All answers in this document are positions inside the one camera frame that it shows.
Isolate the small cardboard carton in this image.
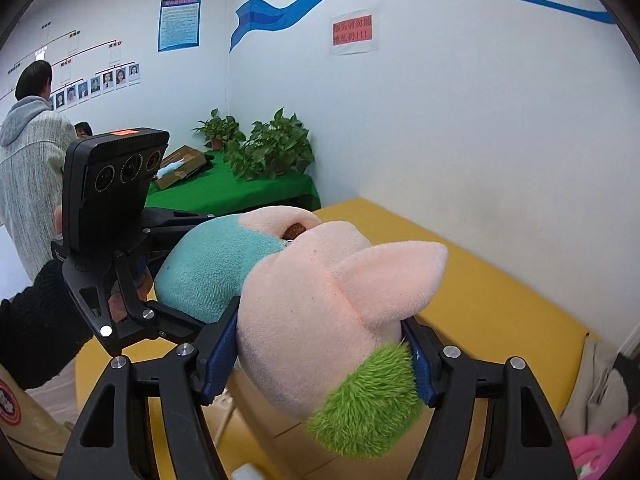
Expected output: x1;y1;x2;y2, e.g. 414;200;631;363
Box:
150;145;213;191

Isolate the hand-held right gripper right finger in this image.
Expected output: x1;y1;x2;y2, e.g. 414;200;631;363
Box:
400;317;576;480

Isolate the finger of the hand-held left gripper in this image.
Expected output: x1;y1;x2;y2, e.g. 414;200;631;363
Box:
142;207;221;273
97;299;226;357

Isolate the pink and teal plush pig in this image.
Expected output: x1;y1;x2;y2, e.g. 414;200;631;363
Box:
154;205;449;458

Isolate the beige cloth bag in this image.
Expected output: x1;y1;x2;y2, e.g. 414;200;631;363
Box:
560;332;632;436

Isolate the large cardboard box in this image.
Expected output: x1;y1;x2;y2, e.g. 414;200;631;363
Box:
212;355;501;480

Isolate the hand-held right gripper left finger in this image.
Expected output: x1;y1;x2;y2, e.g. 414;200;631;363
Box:
57;296;246;480

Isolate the pink fluffy cloth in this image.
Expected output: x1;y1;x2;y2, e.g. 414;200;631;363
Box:
567;412;640;480

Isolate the beige jacket with round patch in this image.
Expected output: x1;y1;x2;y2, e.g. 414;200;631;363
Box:
0;360;76;480

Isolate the wall photo chart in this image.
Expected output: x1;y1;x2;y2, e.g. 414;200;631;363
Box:
0;20;144;113

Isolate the large potted plant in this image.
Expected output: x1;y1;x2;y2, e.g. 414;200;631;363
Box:
225;107;316;181

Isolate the small potted plant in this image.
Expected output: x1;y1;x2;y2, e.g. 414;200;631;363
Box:
192;108;246;152

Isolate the blue wall poster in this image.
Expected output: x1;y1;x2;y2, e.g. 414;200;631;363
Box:
158;0;202;53

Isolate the person's left forearm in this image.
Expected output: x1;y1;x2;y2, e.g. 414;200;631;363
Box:
0;257;108;392

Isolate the red paper notice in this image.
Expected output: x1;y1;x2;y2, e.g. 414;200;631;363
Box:
329;10;377;57

